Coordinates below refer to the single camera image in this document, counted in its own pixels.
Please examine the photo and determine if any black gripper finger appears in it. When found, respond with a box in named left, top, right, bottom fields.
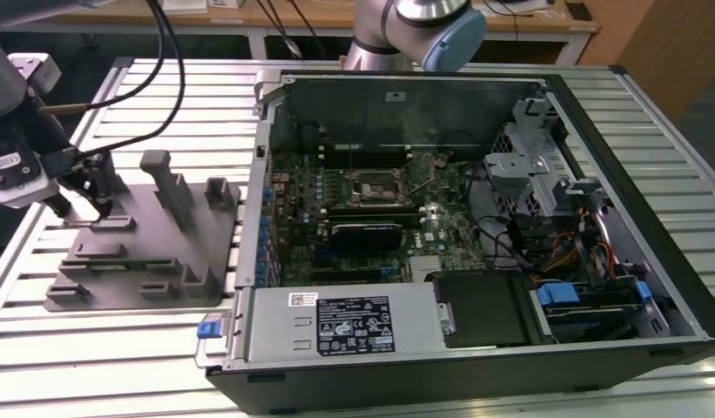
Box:
left=80, top=150, right=119, bottom=219
left=46, top=191, right=75, bottom=219

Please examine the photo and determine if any CPU socket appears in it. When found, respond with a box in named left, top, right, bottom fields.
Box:
left=346, top=168, right=406, bottom=206

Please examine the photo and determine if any grey parts rack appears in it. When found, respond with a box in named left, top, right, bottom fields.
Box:
left=42, top=150, right=246, bottom=313

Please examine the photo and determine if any green RAM stick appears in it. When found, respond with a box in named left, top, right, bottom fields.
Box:
left=84, top=260, right=176, bottom=268

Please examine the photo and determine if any wooden desk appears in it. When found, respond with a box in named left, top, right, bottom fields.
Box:
left=54, top=0, right=603, bottom=66

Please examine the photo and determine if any black RAM slot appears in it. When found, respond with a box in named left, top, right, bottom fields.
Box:
left=322, top=145, right=410, bottom=152
left=328, top=209, right=422, bottom=216
left=326, top=219, right=423, bottom=228
left=322, top=159, right=412, bottom=169
left=322, top=155, right=411, bottom=162
left=322, top=150, right=410, bottom=157
left=327, top=213, right=422, bottom=221
left=328, top=205, right=420, bottom=212

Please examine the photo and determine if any silver power supply unit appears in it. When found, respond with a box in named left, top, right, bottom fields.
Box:
left=226, top=281, right=456, bottom=366

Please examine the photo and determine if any small black graphics card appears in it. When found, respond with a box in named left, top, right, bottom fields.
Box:
left=328, top=221, right=403, bottom=254

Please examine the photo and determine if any silver chipset heatsink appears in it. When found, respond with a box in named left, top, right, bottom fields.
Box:
left=407, top=255, right=444, bottom=283

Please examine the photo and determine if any green motherboard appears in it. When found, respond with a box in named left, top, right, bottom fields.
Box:
left=262, top=143, right=536, bottom=289

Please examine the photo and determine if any black PC case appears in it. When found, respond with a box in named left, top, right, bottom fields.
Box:
left=204, top=64, right=715, bottom=417

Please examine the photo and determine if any perforated metal drive cage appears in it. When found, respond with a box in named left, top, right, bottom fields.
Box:
left=482, top=98, right=575, bottom=219

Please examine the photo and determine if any black plastic drive cover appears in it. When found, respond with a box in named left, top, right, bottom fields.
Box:
left=432, top=269, right=538, bottom=349

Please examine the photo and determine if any hard disk in blue carrier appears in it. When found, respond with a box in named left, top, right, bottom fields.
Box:
left=534, top=280, right=655, bottom=345

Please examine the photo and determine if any metal disk bay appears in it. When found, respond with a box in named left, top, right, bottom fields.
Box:
left=528, top=278, right=678, bottom=349

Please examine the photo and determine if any brown wooden cabinet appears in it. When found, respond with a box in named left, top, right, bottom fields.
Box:
left=576, top=0, right=715, bottom=127

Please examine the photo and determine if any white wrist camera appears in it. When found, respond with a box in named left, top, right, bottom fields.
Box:
left=0, top=138, right=63, bottom=209

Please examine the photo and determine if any grey wrist mount bracket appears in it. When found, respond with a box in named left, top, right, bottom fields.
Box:
left=6, top=51, right=64, bottom=96

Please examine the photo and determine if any black camera cable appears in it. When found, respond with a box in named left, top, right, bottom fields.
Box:
left=71, top=0, right=187, bottom=160

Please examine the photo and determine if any yellow orange wire bundle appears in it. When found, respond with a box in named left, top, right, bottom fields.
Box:
left=536, top=206, right=620, bottom=280

